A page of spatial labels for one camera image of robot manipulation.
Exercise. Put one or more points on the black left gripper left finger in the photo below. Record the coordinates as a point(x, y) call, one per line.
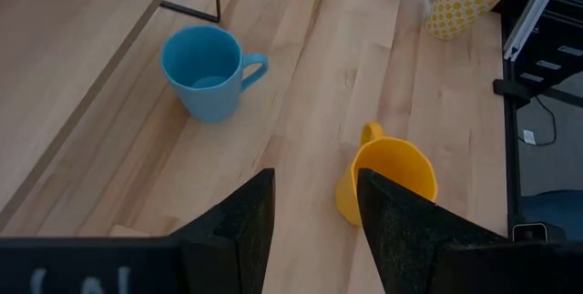
point(218, 257)

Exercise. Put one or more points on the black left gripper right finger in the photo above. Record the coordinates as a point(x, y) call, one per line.
point(419, 257)

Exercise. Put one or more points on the yellow faceted mug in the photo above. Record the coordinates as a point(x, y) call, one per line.
point(391, 157)

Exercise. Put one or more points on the light blue mug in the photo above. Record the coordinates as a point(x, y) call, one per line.
point(205, 98)

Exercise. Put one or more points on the white mug yellow dots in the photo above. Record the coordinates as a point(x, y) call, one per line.
point(455, 12)

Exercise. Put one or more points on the black table edge clamp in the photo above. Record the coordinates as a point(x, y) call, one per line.
point(510, 88)

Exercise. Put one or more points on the wooden shelf board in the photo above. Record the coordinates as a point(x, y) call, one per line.
point(68, 57)

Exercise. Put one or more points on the aluminium rail bracket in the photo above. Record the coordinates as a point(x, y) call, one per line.
point(530, 16)

